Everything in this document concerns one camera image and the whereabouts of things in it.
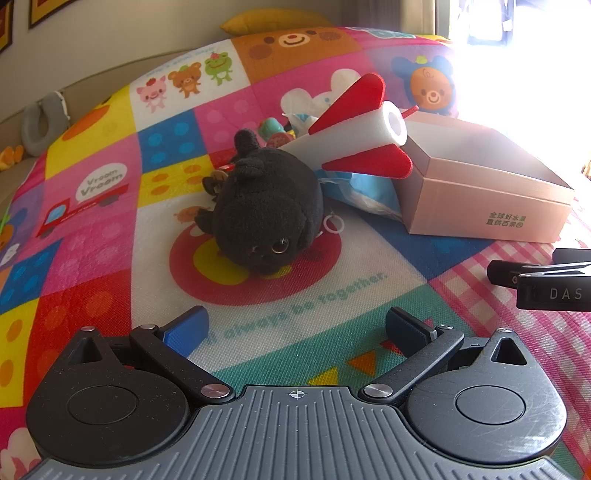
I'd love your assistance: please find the yellow pillow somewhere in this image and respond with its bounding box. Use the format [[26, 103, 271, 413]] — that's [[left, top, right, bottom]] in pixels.
[[219, 9, 333, 35]]

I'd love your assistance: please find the pink cardboard box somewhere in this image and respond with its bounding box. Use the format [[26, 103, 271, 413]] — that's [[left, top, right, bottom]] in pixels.
[[392, 111, 575, 244]]

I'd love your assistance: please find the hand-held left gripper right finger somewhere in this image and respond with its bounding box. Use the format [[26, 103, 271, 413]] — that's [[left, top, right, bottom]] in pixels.
[[362, 307, 529, 407]]

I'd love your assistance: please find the black plush toy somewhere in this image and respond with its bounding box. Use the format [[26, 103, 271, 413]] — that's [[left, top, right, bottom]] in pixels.
[[194, 129, 345, 278]]

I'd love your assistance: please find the grey neck pillow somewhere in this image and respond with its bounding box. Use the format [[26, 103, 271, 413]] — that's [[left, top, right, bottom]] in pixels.
[[21, 92, 70, 158]]

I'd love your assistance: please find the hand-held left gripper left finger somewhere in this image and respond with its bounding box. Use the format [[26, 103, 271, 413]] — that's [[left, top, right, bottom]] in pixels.
[[68, 305, 236, 406]]

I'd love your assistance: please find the beige sofa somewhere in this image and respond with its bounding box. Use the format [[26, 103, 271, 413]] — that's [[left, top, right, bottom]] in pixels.
[[0, 34, 241, 213]]

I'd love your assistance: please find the orange plush toy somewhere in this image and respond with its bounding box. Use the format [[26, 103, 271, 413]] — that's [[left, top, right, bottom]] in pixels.
[[0, 145, 24, 172]]

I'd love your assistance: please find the colourful cartoon play mat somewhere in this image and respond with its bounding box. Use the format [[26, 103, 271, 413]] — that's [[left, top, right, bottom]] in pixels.
[[0, 25, 591, 480]]

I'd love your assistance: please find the blue plastic packet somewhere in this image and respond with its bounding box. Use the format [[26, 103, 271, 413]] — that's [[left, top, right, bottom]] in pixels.
[[318, 168, 402, 217]]

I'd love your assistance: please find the beige curtain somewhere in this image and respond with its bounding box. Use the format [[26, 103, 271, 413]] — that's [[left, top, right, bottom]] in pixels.
[[332, 0, 439, 38]]

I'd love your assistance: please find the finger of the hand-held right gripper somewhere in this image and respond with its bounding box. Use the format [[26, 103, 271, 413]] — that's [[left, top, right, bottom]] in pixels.
[[488, 260, 591, 289], [553, 248, 591, 265]]

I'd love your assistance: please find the large framed picture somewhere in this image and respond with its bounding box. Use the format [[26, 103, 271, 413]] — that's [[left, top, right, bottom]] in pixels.
[[28, 0, 79, 28]]

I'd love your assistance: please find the white red foam rocket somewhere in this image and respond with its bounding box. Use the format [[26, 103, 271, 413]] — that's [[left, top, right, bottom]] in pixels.
[[277, 73, 414, 180]]

